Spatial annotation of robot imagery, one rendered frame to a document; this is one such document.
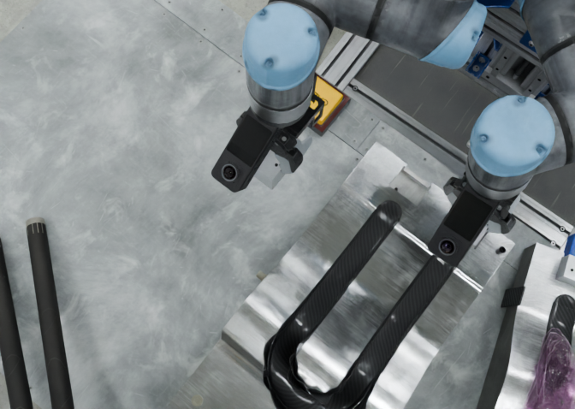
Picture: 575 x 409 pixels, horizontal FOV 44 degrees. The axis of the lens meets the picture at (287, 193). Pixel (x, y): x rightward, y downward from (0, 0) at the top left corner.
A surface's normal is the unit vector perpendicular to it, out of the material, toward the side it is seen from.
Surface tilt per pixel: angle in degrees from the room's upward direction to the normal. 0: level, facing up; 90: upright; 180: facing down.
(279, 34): 0
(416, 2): 56
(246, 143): 31
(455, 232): 39
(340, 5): 50
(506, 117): 11
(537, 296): 0
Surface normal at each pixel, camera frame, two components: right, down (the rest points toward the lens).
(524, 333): 0.19, -0.64
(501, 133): -0.16, -0.24
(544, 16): -0.81, 0.07
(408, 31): -0.30, 0.57
